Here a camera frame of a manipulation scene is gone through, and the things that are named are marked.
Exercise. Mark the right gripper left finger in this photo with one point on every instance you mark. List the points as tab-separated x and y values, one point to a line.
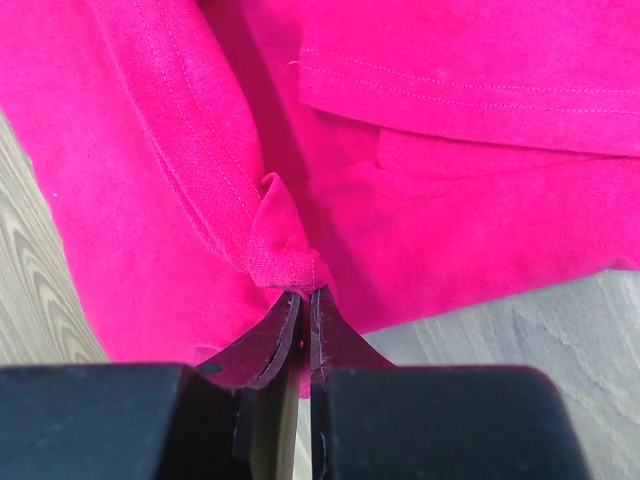
232	417

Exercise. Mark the red t shirt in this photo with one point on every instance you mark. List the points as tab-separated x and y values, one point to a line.
201	157

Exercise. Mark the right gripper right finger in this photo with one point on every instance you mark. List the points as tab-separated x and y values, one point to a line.
372	419

